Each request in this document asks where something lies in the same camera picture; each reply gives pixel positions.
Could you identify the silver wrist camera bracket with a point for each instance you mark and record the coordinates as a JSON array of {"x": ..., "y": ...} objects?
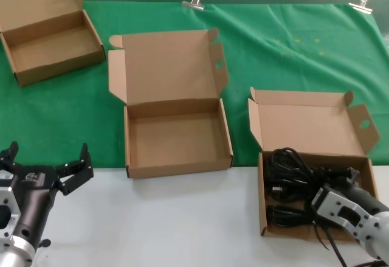
[
  {"x": 6, "y": 197},
  {"x": 334, "y": 206}
]

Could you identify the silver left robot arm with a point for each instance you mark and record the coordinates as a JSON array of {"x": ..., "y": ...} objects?
[{"x": 15, "y": 255}]

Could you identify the silver binder clip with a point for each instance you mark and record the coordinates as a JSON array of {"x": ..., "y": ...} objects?
[
  {"x": 193, "y": 4},
  {"x": 361, "y": 5}
]

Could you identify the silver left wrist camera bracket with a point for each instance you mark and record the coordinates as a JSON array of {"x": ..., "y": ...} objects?
[{"x": 6, "y": 197}]

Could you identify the green table cloth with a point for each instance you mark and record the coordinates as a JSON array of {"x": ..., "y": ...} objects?
[{"x": 273, "y": 51}]

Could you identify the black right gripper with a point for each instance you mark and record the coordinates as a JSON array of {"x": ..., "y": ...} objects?
[{"x": 369, "y": 201}]

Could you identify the wide open cardboard box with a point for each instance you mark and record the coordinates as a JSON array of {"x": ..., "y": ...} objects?
[{"x": 170, "y": 66}]

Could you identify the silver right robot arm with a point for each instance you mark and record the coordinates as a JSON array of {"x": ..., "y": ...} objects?
[{"x": 380, "y": 236}]

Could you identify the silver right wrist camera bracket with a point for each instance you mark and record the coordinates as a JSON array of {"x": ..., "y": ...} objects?
[{"x": 334, "y": 206}]

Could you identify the narrow open cardboard box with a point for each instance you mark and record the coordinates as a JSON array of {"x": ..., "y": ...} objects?
[{"x": 51, "y": 45}]

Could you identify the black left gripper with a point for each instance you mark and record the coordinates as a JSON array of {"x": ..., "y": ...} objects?
[{"x": 35, "y": 188}]

